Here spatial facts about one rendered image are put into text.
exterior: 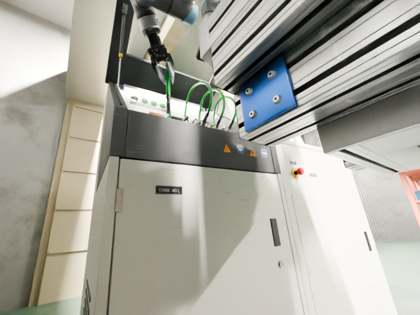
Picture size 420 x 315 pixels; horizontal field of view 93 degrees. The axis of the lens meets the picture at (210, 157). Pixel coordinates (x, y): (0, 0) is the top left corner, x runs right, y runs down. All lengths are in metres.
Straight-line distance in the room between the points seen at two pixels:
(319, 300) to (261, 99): 0.86
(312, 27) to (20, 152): 3.00
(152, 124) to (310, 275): 0.84
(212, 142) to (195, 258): 0.39
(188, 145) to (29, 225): 2.43
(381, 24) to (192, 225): 0.57
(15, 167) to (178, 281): 2.63
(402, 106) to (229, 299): 0.62
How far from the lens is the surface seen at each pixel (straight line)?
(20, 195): 2.96
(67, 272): 2.89
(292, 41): 0.33
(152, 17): 0.96
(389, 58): 0.27
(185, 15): 0.91
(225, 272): 0.71
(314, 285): 1.02
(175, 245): 0.62
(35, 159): 3.05
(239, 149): 0.82
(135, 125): 0.66
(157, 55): 0.93
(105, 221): 0.57
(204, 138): 0.74
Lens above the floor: 0.58
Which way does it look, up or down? 19 degrees up
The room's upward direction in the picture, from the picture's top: 5 degrees counter-clockwise
